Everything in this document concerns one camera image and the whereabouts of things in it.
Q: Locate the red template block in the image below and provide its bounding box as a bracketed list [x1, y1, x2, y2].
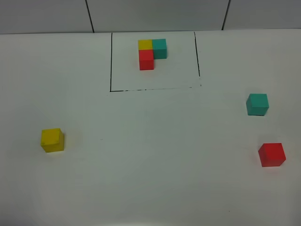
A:
[139, 49, 154, 70]

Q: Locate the green template block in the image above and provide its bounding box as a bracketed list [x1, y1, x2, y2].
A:
[152, 39, 167, 59]

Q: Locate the yellow template block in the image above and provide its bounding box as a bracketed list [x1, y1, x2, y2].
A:
[138, 40, 153, 50]

